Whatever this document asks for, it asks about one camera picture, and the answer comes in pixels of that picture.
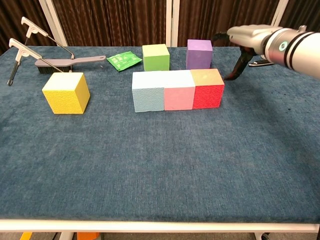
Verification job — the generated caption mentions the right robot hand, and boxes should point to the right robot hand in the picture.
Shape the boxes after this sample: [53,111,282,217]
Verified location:
[212,24,270,81]

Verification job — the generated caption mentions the purple foam cube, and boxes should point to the purple foam cube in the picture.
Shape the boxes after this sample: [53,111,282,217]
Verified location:
[186,39,214,71]

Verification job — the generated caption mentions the red foam cube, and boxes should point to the red foam cube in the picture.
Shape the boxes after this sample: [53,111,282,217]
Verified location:
[191,68,225,110]

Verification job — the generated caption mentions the pink foam cube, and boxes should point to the pink foam cube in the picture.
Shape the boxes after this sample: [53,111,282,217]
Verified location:
[163,70,196,111]

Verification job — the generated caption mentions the green foam cube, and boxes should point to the green foam cube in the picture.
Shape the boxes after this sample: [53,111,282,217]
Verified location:
[142,43,171,72]

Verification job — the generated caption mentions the dark brown curtain panel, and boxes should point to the dark brown curtain panel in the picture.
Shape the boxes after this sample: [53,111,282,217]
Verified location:
[177,0,280,48]
[52,0,167,48]
[0,0,55,56]
[284,0,320,34]

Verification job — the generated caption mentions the light blue foam cube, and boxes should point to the light blue foam cube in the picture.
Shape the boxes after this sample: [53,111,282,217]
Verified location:
[131,71,167,113]

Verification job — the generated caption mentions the green sachet packet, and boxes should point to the green sachet packet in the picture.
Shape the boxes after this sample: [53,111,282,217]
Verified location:
[106,50,143,73]

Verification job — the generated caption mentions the blue table cloth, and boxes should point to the blue table cloth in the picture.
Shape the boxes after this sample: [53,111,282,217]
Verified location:
[0,45,320,223]

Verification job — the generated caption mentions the yellow foam cube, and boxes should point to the yellow foam cube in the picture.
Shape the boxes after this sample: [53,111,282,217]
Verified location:
[41,72,91,115]

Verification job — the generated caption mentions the grey brush black bristles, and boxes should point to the grey brush black bristles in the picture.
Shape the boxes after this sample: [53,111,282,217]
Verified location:
[34,55,107,75]

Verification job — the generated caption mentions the orange plastic object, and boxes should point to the orange plastic object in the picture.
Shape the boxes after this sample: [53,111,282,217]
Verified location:
[76,232,100,240]

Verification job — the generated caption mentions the steel ladle black handle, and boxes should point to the steel ladle black handle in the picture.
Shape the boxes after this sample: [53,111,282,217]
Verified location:
[248,59,275,68]

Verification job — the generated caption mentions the white partition post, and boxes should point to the white partition post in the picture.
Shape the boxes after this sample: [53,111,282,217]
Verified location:
[271,0,290,28]
[38,0,69,48]
[165,0,180,48]

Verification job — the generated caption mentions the white table frame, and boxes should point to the white table frame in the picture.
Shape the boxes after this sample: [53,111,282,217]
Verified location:
[0,219,320,240]

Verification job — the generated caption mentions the wire hanger white clips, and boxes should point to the wire hanger white clips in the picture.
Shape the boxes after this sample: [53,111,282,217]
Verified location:
[7,16,75,87]

